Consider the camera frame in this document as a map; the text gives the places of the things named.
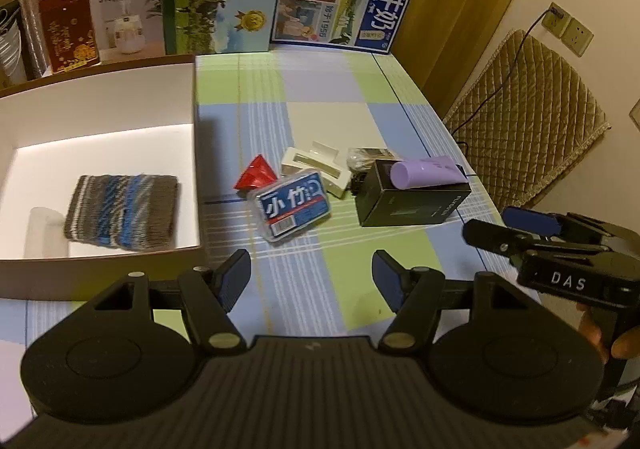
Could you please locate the clear plastic container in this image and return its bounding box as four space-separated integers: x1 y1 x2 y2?
24 206 71 260

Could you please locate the red gift box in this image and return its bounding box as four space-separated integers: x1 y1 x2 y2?
39 0 101 74

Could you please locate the blue dental floss box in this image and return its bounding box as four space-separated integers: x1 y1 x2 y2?
248 169 333 244

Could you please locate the stack of white bowls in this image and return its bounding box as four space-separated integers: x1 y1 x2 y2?
0 0 31 90

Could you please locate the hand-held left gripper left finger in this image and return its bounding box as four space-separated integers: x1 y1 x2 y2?
90 249 252 358

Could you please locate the white cardboard storage box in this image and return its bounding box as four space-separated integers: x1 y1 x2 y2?
0 54 207 302

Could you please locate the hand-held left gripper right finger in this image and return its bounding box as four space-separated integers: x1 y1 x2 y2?
371 249 539 356

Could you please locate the black product box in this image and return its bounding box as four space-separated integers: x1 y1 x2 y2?
354 159 472 228

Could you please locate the small clear plastic packet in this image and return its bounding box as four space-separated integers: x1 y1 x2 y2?
347 146 401 174

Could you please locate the red snack packet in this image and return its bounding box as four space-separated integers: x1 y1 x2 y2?
234 155 277 192

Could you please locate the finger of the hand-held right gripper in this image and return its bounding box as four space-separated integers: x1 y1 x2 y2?
462 219 608 270
501 207 616 242

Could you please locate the white appliance box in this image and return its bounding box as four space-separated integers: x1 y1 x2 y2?
89 0 166 64

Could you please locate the quilted chair cover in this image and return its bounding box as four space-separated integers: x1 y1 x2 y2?
442 29 612 214

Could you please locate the person's right hand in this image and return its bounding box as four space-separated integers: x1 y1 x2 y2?
576 303 640 366

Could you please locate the purple tube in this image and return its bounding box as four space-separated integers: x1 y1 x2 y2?
390 155 466 190

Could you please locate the plug with dark cable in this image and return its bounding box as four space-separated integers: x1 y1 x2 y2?
450 4 567 164

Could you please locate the wall socket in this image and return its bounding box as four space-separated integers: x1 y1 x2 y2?
544 3 594 57

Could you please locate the striped knitted cloth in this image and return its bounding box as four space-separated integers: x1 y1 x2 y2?
62 174 180 251

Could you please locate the white plastic holder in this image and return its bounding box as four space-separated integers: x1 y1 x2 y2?
280 141 356 200

